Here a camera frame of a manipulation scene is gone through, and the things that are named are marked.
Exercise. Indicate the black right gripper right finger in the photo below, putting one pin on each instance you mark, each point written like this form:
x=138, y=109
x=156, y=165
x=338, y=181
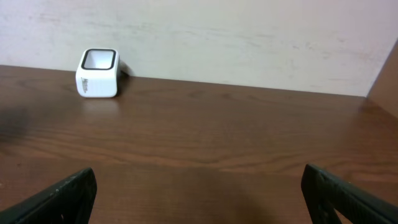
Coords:
x=326, y=194

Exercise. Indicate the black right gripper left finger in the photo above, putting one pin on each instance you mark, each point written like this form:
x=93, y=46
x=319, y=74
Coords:
x=69, y=201

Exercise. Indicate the white barcode scanner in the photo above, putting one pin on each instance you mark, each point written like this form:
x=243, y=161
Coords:
x=98, y=73

